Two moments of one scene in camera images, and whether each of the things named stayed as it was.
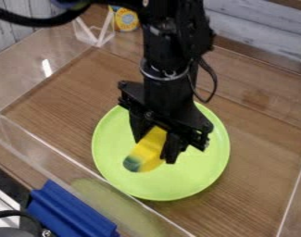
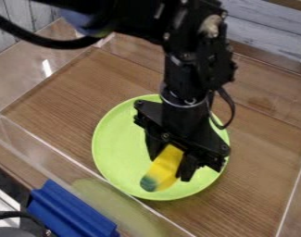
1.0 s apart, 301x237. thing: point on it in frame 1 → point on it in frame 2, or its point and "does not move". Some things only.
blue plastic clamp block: (63, 216) does not move
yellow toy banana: (145, 157) → (162, 171)
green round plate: (173, 180) does not move
